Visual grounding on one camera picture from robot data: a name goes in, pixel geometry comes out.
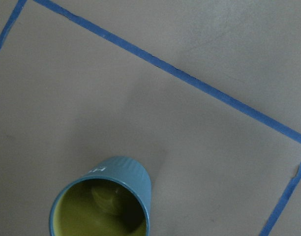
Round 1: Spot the blue mug yellow inside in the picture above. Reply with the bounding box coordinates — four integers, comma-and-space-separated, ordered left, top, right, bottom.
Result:
49, 156, 151, 236

